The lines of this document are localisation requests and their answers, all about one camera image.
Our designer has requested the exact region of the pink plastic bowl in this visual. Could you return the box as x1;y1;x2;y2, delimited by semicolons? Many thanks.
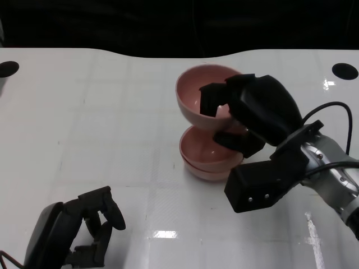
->
179;125;245;170
183;156;244;182
176;64;248;133

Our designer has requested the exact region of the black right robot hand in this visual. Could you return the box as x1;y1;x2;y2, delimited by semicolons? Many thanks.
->
199;73;305;159

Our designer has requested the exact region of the black table cable grommet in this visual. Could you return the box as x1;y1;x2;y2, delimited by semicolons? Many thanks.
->
0;61;20;78
332;63;359;80

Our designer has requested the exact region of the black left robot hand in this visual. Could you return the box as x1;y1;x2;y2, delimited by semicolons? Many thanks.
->
22;185;126;269

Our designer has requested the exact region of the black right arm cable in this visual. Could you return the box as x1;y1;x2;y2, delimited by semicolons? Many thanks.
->
301;101;359;178

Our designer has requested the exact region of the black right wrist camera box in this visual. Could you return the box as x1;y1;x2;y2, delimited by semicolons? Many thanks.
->
224;120;324;214

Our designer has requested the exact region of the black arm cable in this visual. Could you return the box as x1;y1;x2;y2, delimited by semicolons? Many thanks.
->
0;250;25;269
301;101;359;178

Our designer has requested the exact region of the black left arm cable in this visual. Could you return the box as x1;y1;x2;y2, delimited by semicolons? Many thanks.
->
0;250;25;269

